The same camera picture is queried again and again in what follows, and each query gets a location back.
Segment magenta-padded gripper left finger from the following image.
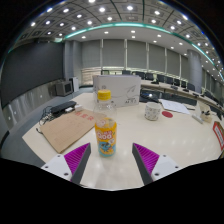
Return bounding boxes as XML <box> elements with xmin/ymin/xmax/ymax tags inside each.
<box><xmin>40</xmin><ymin>142</ymin><xmax>92</xmax><ymax>186</ymax></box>

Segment white patterned paper cup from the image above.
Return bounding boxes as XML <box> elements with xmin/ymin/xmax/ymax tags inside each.
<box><xmin>144</xmin><ymin>101</ymin><xmax>162</xmax><ymax>122</ymax></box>

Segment black conference microphone unit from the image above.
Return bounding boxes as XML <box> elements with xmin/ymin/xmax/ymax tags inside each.
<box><xmin>139</xmin><ymin>89</ymin><xmax>161</xmax><ymax>104</ymax></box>

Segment black flat desk device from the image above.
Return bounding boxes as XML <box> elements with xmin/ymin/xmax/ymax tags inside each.
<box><xmin>49</xmin><ymin>100</ymin><xmax>78</xmax><ymax>116</ymax></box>

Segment yellow-capped orange drink bottle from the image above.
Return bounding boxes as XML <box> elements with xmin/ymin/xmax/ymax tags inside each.
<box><xmin>94</xmin><ymin>89</ymin><xmax>118</xmax><ymax>158</ymax></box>

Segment white printed paper sheet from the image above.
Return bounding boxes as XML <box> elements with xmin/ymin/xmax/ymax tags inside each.
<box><xmin>159</xmin><ymin>98</ymin><xmax>191</xmax><ymax>115</ymax></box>

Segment black cable bundle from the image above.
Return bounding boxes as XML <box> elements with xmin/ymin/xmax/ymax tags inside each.
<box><xmin>35</xmin><ymin>105</ymin><xmax>57</xmax><ymax>134</ymax></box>

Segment brown paper envelope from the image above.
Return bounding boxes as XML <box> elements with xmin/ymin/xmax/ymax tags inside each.
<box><xmin>39</xmin><ymin>109</ymin><xmax>107</xmax><ymax>154</ymax></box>

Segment white cardboard paper box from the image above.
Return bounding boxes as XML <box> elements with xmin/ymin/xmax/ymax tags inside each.
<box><xmin>92</xmin><ymin>74</ymin><xmax>142</xmax><ymax>108</ymax></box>

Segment small white remote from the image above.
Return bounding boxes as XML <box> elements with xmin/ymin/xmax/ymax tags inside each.
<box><xmin>191</xmin><ymin>114</ymin><xmax>204</xmax><ymax>125</ymax></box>

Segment red-framed sign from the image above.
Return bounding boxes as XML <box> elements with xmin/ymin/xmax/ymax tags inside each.
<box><xmin>212</xmin><ymin>120</ymin><xmax>224</xmax><ymax>151</ymax></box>

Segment recessed ceiling lights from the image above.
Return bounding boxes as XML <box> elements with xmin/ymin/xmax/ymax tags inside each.
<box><xmin>28</xmin><ymin>0</ymin><xmax>221</xmax><ymax>64</ymax></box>

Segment row of black chairs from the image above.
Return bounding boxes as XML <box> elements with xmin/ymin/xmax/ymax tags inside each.
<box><xmin>121</xmin><ymin>69</ymin><xmax>198</xmax><ymax>93</ymax></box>

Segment grey box monitor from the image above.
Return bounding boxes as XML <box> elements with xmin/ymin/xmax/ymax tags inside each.
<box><xmin>54</xmin><ymin>79</ymin><xmax>74</xmax><ymax>98</ymax></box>

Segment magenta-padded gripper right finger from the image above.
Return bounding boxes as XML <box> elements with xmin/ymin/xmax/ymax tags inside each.
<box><xmin>132</xmin><ymin>142</ymin><xmax>182</xmax><ymax>186</ymax></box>

